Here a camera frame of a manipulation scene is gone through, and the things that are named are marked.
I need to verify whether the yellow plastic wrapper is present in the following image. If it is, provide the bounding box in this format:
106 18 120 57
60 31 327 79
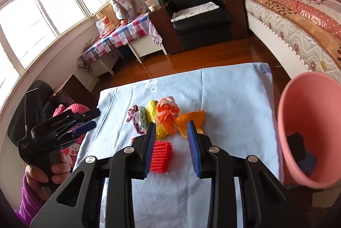
145 100 168 140

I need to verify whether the red foam net sleeve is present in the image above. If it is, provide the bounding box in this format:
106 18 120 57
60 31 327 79
150 141 173 174

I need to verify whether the orange white wrapper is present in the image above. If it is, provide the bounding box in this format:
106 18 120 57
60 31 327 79
157 96 180 134

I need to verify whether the black foam net sleeve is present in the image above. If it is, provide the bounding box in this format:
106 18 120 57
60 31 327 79
287 132 307 162

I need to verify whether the purple sleeve forearm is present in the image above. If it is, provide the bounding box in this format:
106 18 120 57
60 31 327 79
14 175 45 227

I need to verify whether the pink plastic trash bin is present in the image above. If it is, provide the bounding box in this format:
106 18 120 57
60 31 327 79
277 72 340 189

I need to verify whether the person's left hand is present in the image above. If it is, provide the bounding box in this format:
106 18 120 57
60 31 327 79
25 154 71 201

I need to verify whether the red polka dot cushion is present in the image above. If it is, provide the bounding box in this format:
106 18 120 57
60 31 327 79
51 103 91 173

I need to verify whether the light blue floral tablecloth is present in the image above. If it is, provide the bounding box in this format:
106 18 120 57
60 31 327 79
76 62 284 227

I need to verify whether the dark wood side cabinet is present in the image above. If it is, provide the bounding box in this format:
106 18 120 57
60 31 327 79
149 7 183 55

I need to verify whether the plaid cloth covered desk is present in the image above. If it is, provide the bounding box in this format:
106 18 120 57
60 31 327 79
77 13 167 77

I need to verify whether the brown paper shopping bag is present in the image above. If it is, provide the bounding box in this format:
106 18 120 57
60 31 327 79
96 4 120 32

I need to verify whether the drink cup with straw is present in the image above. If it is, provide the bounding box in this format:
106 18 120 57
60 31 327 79
145 0 157 12

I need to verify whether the black leather armchair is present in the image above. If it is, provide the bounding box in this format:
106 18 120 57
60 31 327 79
162 0 232 51

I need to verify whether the white seat cushion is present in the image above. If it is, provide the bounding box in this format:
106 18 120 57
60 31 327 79
171 2 220 23

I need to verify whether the bed with patterned bedding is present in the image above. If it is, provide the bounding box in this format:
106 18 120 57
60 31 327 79
244 0 340 81

